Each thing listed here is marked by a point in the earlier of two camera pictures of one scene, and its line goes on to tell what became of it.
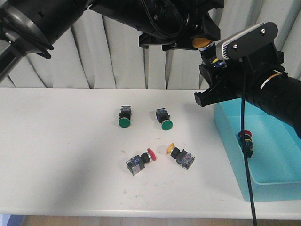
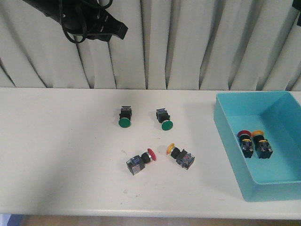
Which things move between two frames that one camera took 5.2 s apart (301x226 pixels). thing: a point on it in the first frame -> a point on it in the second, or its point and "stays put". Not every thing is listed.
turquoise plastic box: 274,167 stays put
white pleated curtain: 98,53 stays put
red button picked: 248,143 stays put
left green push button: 125,116 stays put
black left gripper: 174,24 -> 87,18
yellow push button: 208,48 -> 263,149
